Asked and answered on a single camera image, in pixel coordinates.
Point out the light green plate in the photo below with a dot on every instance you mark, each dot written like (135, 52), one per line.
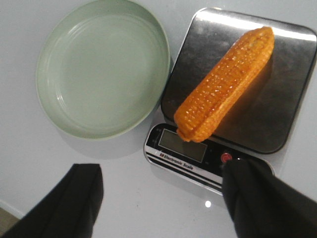
(103, 69)

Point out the black silver kitchen scale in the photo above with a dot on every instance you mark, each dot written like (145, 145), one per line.
(259, 122)

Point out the orange corn cob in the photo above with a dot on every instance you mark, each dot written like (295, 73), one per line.
(201, 112)

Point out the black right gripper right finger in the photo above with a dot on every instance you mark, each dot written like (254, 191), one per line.
(262, 206)

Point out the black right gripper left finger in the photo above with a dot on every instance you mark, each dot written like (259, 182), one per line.
(69, 210)

